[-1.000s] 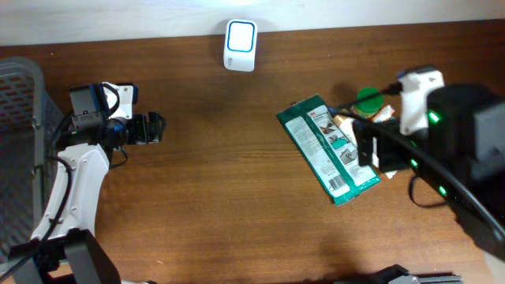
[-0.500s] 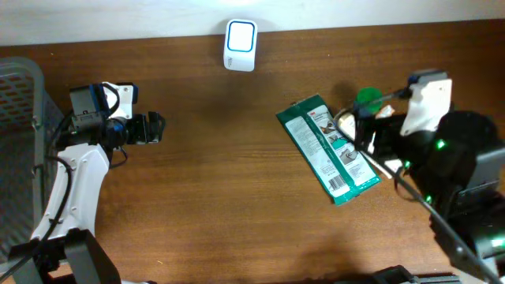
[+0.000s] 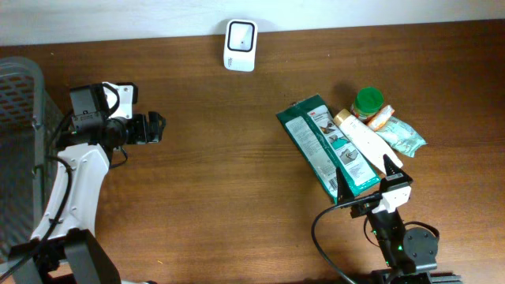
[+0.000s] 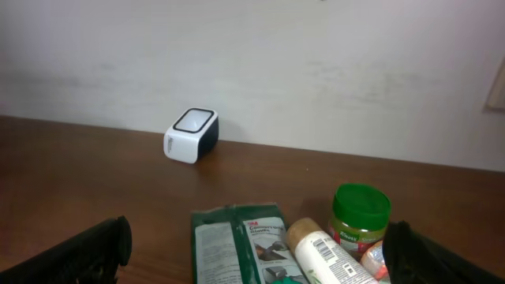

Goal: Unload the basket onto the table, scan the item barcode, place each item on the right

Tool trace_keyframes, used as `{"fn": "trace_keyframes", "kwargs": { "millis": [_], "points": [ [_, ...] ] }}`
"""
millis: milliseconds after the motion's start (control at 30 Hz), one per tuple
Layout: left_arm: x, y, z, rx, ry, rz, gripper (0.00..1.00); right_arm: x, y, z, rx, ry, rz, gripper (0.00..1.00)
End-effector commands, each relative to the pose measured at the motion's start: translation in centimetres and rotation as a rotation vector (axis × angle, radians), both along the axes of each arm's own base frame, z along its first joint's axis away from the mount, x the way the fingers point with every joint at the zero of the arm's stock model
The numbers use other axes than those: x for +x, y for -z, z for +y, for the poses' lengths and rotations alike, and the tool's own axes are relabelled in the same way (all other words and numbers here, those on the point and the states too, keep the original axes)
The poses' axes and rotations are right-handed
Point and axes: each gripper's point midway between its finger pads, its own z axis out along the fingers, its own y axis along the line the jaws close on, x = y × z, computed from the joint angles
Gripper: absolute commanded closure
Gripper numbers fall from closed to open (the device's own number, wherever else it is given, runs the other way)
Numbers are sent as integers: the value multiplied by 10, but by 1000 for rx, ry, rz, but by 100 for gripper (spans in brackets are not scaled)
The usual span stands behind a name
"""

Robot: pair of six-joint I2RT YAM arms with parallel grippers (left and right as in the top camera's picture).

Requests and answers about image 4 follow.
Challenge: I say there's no green wipes pack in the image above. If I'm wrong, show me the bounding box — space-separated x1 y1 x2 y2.
191 203 308 284

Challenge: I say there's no green lid jar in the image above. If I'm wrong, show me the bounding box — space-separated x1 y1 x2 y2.
328 183 391 260

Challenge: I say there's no orange tissue pack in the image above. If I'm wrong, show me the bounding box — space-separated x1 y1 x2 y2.
360 241 391 284

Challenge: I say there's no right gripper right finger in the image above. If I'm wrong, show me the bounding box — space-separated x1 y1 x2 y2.
383 221 504 284

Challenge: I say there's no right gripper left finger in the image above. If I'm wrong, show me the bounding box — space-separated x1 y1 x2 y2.
1 216 133 284

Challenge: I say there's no white barcode scanner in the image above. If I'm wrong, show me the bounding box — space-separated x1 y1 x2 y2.
163 107 219 164

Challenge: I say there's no white cream tube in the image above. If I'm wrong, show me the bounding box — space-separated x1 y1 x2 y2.
286 218 379 284

